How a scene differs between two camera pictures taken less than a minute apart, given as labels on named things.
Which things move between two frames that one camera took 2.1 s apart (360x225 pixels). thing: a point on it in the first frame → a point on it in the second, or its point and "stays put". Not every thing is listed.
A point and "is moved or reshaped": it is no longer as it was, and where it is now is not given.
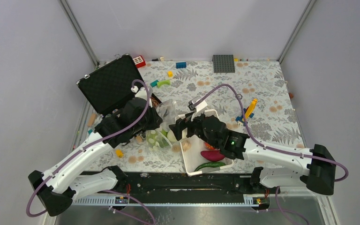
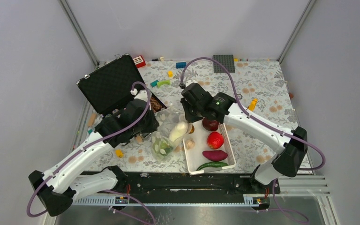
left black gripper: (156, 120) stays put
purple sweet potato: (212, 155) stays put
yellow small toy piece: (119, 153) stays put
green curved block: (160, 82) stays put
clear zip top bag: (163, 138) is moved or reshaped
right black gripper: (182, 124) → (188, 116)
